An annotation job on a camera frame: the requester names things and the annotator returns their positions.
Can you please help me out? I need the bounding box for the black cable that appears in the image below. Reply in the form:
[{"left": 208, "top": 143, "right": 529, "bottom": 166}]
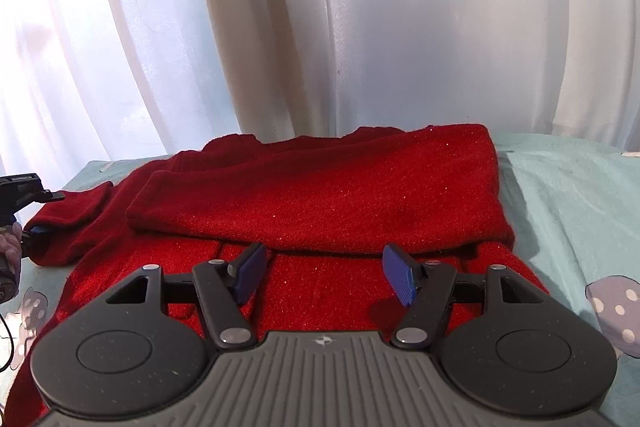
[{"left": 0, "top": 311, "right": 19, "bottom": 371}]

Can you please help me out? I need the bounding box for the sheer white curtain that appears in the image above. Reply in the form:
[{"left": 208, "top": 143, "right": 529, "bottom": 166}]
[{"left": 0, "top": 0, "right": 251, "bottom": 188}]

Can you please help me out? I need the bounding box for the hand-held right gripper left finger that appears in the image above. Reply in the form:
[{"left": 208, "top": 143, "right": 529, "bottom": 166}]
[{"left": 103, "top": 242, "right": 269, "bottom": 351}]

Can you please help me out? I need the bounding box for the white satin curtain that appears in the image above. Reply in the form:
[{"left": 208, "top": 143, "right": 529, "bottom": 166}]
[{"left": 187, "top": 0, "right": 640, "bottom": 152}]

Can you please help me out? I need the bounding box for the person's left hand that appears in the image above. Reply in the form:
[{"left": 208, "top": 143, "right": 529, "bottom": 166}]
[{"left": 0, "top": 221, "right": 24, "bottom": 270}]

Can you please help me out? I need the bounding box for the red knit sweater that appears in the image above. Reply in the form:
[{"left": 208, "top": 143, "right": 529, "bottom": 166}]
[{"left": 10, "top": 123, "right": 551, "bottom": 427}]

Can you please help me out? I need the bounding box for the mint mushroom print bedsheet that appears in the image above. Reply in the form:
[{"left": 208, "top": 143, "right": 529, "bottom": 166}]
[{"left": 0, "top": 132, "right": 640, "bottom": 427}]

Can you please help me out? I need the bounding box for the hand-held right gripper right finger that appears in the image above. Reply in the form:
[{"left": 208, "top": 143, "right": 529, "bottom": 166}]
[{"left": 382, "top": 244, "right": 544, "bottom": 351}]

